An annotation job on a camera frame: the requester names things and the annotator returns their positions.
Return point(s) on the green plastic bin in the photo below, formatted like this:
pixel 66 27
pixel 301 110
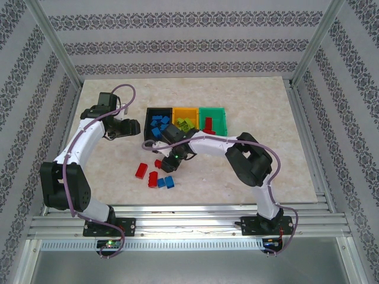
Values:
pixel 219 118

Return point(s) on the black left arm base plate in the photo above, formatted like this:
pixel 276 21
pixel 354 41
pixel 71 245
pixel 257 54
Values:
pixel 127 226

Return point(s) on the small circuit board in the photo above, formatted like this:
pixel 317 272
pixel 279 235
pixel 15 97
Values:
pixel 271 243

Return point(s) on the aluminium side rail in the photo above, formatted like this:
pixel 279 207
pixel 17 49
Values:
pixel 309 142
pixel 74 102

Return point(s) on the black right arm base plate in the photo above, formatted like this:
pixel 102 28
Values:
pixel 250 226

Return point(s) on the yellow plastic bin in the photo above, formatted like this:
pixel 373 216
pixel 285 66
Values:
pixel 185 112

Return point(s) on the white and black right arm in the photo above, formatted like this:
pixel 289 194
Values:
pixel 207 146

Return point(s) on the aluminium mounting rail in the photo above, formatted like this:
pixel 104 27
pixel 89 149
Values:
pixel 189 222

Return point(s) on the long red lego brick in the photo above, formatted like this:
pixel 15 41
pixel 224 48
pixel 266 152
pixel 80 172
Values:
pixel 141 170
pixel 208 130
pixel 157 163
pixel 152 179

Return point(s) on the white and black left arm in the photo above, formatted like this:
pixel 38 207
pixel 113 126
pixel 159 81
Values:
pixel 83 139

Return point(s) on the perforated metal strip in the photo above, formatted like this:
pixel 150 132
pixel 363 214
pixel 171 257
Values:
pixel 177 245

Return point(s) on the black plastic bin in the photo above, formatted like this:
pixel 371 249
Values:
pixel 147 130

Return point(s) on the circuit board with green light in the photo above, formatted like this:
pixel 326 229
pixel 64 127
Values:
pixel 110 244

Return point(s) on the aluminium frame post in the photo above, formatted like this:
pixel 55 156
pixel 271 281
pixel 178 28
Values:
pixel 57 47
pixel 316 44

